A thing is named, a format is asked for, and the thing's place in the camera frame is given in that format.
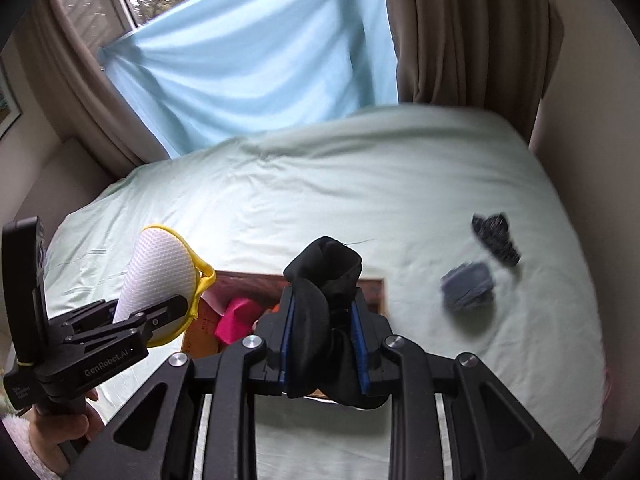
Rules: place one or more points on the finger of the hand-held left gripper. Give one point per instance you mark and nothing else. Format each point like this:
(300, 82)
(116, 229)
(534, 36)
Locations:
(162, 315)
(92, 312)

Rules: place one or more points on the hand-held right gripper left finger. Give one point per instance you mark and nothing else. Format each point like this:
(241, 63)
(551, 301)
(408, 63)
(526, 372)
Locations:
(285, 332)

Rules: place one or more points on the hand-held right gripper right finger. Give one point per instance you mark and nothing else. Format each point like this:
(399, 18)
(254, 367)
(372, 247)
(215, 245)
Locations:
(361, 347)

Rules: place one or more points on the round white yellow-rimmed pad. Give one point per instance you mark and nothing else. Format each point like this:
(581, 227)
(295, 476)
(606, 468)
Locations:
(160, 270)

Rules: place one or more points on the black sock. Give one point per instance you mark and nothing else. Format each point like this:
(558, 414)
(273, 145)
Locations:
(320, 300)

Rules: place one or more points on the pink soft pouch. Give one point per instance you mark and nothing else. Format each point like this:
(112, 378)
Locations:
(237, 320)

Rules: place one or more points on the cardboard box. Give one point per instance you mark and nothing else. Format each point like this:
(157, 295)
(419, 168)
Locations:
(370, 292)

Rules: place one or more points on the person's left forearm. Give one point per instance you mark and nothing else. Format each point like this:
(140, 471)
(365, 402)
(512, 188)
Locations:
(22, 447)

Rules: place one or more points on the person's left hand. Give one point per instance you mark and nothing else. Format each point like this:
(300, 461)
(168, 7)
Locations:
(65, 432)

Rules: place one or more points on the grey fluffy cloth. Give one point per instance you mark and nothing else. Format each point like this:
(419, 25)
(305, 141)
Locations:
(470, 285)

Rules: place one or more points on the beige headboard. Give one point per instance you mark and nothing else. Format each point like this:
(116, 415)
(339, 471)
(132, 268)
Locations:
(60, 180)

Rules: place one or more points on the bed with mint sheet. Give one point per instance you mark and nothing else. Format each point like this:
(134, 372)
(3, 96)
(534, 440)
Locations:
(350, 185)

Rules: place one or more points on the dark patterned scrunchie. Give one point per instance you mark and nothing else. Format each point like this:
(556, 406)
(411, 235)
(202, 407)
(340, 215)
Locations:
(495, 240)

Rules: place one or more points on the brown curtain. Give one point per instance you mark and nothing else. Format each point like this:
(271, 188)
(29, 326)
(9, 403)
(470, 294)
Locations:
(460, 35)
(100, 110)

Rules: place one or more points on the light blue hanging cloth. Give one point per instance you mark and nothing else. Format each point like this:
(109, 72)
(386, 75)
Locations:
(250, 60)

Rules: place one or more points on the framed wall picture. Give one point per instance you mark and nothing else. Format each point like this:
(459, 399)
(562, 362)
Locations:
(7, 102)

